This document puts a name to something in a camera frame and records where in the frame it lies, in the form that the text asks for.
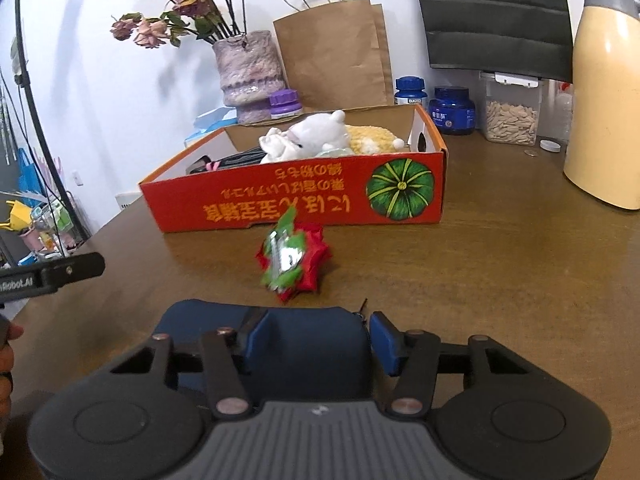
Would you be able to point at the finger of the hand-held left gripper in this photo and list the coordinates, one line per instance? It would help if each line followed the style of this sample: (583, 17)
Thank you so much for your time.
(75, 270)

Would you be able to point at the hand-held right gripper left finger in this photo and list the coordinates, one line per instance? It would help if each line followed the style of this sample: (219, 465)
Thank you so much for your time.
(257, 332)

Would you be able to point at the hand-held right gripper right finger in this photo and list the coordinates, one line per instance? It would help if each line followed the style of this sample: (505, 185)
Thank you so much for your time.
(385, 345)

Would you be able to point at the dark blue zipper case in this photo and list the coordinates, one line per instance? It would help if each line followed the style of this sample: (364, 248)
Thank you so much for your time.
(310, 350)

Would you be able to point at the orange cardboard box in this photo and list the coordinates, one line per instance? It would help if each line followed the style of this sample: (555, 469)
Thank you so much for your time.
(300, 205)

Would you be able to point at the yellow white plush toy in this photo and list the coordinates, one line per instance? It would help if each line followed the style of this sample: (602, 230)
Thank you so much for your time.
(320, 132)

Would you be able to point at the person's left hand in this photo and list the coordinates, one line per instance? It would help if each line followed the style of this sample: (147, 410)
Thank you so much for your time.
(6, 360)

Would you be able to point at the white ribbed box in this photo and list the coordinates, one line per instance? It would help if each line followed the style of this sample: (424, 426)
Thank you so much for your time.
(131, 201)

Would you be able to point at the red green foil package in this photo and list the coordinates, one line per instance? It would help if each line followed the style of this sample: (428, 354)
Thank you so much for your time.
(305, 255)

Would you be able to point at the blue tote bag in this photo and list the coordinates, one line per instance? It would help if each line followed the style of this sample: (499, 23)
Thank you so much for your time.
(27, 175)

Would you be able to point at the black light stand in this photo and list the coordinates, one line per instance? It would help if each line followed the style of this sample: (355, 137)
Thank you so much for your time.
(30, 105)

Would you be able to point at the blue white tissue pack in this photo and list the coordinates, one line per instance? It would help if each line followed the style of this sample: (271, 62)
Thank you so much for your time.
(212, 120)

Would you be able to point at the purple cap bottle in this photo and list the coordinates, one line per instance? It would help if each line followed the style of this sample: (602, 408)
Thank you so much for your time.
(285, 105)

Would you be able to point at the dark blue jar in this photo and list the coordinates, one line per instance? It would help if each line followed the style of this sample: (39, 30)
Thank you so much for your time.
(452, 112)

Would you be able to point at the blue cap white bottle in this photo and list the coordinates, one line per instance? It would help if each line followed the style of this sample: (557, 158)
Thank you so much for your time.
(410, 91)

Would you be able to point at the clear seed container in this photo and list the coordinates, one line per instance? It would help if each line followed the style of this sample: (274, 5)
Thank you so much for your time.
(510, 120)

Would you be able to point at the small white cap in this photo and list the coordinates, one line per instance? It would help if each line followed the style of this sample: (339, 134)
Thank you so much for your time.
(550, 146)

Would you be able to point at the pink white textured vase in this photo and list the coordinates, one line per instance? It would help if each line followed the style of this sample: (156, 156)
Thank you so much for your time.
(247, 65)

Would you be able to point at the brown paper bag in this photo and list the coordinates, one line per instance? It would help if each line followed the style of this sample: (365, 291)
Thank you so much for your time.
(335, 60)

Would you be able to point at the yellow thermos jug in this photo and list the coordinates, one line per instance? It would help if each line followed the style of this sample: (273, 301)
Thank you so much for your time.
(605, 110)

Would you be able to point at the black paper bag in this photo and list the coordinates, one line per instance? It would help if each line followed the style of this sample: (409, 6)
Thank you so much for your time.
(500, 20)

